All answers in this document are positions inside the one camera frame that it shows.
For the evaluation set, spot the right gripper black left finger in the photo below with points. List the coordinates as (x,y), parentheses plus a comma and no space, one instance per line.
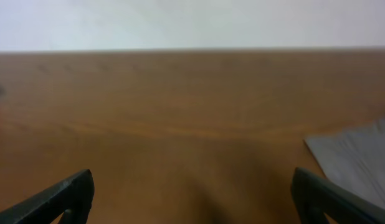
(71,199)

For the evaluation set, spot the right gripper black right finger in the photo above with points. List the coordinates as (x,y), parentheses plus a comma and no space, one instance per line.
(316,199)

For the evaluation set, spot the grey shorts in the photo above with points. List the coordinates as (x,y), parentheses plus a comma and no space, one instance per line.
(354,159)

